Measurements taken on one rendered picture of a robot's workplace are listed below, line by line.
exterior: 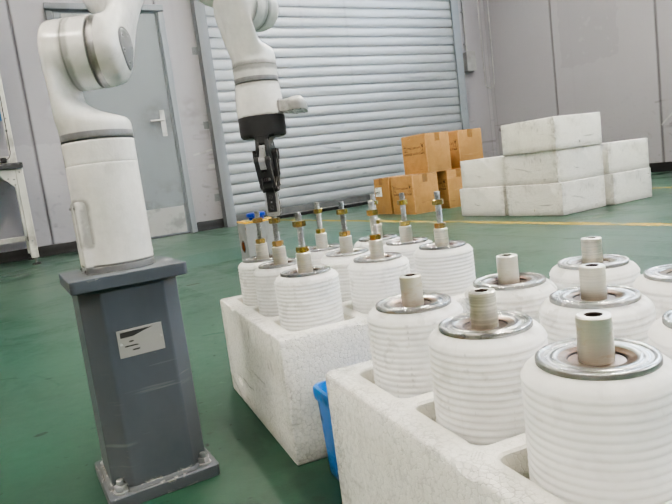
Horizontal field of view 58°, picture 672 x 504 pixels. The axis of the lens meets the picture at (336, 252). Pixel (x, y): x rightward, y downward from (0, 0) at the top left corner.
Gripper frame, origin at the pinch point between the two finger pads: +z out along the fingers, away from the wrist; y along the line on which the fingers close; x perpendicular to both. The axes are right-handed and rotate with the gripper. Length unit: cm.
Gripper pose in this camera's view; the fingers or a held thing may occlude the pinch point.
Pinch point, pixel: (273, 203)
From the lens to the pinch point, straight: 100.5
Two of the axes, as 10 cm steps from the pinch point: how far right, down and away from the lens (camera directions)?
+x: 9.9, -1.2, -0.5
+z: 1.2, 9.8, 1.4
